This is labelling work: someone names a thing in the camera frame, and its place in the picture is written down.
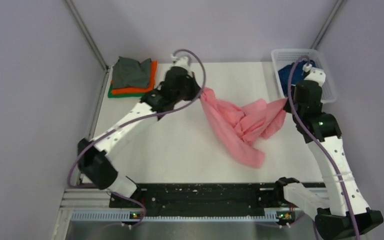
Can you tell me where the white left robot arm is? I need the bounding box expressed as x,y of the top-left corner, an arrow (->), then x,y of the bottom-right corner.
77,65 -> 201,207

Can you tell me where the orange folded t shirt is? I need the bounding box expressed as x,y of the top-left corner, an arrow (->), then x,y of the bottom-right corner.
110,59 -> 158,96

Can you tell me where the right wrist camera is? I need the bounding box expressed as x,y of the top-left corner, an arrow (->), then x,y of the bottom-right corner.
302,63 -> 326,87

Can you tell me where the white plastic basket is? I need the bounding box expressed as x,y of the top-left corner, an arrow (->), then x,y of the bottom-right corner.
271,48 -> 337,104

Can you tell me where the blue crumpled t shirt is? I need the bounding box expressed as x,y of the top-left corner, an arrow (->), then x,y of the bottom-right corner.
277,60 -> 307,97

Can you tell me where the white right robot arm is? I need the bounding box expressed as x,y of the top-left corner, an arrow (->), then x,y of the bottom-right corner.
273,64 -> 384,240

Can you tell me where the green folded t shirt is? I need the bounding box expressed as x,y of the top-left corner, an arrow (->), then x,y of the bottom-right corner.
107,83 -> 152,99

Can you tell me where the pink t shirt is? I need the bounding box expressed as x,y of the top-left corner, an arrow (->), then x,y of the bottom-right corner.
200,87 -> 287,169

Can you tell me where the white slotted cable duct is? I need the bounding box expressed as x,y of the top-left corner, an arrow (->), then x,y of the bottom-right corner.
71,209 -> 295,223

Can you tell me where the grey folded t shirt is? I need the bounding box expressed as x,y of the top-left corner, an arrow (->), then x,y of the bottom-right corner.
112,56 -> 152,89

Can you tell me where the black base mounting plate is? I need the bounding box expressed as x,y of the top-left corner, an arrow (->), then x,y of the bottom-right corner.
109,182 -> 295,217

